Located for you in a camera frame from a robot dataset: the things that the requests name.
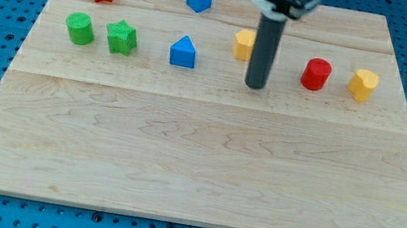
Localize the red cylinder block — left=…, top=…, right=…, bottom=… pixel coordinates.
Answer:
left=300, top=58, right=332, bottom=91

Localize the wooden board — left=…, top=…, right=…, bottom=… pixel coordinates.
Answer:
left=0, top=0, right=407, bottom=228

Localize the blue triangle block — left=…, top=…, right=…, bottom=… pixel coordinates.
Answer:
left=169, top=36, right=196, bottom=69

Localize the yellow hexagon block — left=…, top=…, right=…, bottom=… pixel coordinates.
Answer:
left=232, top=29, right=257, bottom=61

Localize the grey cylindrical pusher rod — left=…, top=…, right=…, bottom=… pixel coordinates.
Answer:
left=244, top=14, right=286, bottom=90

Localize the green star block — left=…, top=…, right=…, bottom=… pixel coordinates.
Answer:
left=106, top=20, right=137, bottom=56

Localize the green cylinder block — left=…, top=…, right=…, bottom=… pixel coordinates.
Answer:
left=65, top=12, right=95, bottom=46

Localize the yellow heart block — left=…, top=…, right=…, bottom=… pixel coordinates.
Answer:
left=347, top=68, right=380, bottom=102

